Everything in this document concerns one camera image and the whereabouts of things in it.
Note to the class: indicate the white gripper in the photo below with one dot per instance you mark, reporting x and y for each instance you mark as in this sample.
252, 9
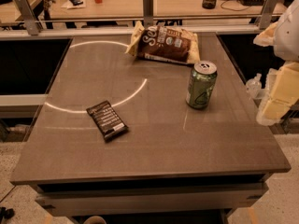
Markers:
290, 36

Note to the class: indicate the green soda can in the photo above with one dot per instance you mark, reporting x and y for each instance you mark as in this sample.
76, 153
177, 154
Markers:
201, 84

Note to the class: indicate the black rxbar chocolate bar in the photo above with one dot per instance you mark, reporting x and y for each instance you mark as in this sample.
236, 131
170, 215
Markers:
107, 120

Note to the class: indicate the clear plastic bottle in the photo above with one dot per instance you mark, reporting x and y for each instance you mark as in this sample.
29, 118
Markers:
254, 86

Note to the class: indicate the black mesh pen cup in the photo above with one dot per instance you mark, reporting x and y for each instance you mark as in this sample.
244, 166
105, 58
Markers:
209, 4

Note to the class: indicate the brown chip bag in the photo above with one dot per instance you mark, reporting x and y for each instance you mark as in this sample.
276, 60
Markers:
164, 44

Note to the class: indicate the background wooden desk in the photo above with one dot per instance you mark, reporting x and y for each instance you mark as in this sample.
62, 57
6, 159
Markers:
128, 10

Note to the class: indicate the right metal bracket post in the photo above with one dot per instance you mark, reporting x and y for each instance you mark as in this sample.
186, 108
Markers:
265, 18

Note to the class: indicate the metal bracket post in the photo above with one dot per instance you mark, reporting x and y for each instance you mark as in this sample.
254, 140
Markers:
148, 12
265, 18
32, 25

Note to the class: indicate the middle metal bracket post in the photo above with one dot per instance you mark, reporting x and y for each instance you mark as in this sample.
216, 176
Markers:
148, 12

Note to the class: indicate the left metal bracket post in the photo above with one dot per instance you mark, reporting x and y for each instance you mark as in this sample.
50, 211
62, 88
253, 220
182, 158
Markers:
32, 25

